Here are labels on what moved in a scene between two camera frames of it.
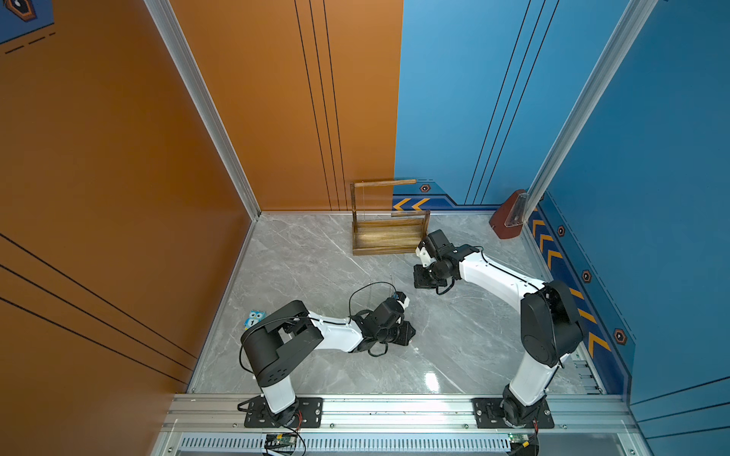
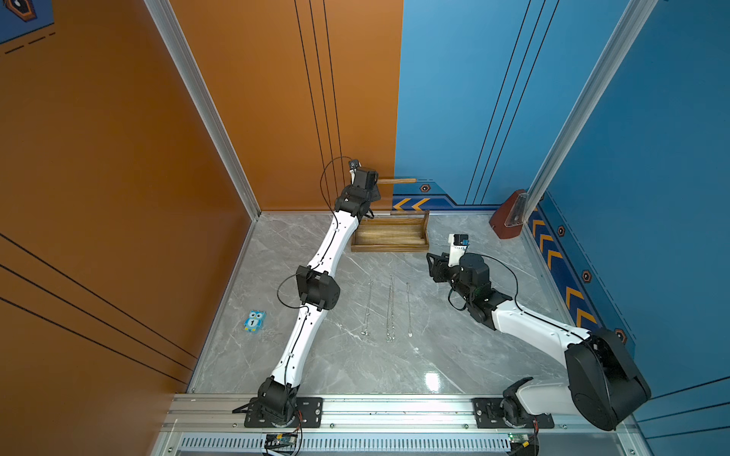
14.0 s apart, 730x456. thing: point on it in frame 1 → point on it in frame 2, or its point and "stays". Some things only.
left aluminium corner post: (214, 126) stays
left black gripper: (406, 329) → (374, 190)
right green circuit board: (517, 437) stays
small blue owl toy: (254, 318) stays
